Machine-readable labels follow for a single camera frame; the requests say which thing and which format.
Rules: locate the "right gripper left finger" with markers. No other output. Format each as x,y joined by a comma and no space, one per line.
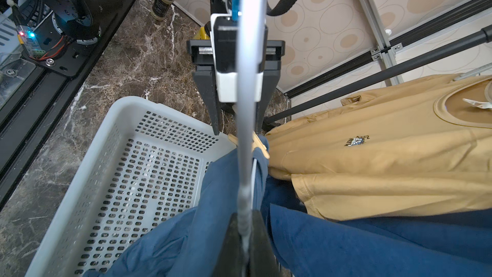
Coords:
230,259

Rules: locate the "tan yellow t-shirt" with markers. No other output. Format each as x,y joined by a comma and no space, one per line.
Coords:
420,148

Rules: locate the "dark blue t-shirt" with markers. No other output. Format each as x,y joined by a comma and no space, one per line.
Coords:
440,245

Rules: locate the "black clothes rack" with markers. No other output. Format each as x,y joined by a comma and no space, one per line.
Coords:
476,39

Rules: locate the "yellow bottle black cap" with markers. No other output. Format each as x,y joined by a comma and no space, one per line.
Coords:
203,33

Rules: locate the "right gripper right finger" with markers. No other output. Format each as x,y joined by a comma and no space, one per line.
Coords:
262,261

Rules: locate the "yellow orange clothespin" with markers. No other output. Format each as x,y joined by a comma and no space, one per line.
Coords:
254,142

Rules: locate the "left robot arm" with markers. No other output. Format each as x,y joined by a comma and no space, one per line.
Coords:
201,50

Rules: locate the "white wire hanger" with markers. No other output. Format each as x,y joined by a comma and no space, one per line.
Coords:
246,104

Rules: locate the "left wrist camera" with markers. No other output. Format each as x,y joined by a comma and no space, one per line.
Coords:
224,31

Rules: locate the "slate blue t-shirt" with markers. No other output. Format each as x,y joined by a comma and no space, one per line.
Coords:
189,243

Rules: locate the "white clothespin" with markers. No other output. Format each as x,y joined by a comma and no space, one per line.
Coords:
479,104

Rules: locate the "white plastic basket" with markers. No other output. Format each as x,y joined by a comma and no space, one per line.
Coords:
144,166

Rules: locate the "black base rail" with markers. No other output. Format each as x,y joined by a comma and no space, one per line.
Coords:
48,49

